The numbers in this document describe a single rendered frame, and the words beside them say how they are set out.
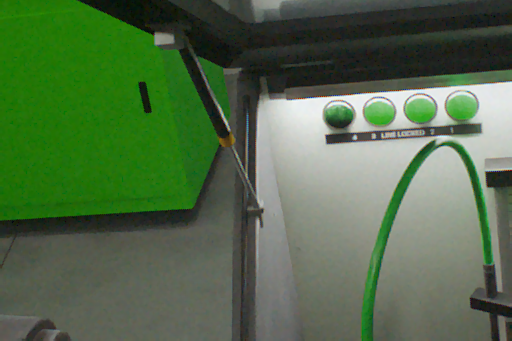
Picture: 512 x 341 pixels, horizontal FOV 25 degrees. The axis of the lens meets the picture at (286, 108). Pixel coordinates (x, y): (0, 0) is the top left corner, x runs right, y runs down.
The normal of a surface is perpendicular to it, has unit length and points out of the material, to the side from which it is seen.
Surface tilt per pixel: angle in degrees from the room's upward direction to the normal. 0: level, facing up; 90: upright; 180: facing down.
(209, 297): 0
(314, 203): 90
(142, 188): 90
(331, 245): 90
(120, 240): 0
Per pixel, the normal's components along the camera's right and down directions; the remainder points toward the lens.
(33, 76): -0.14, 0.43
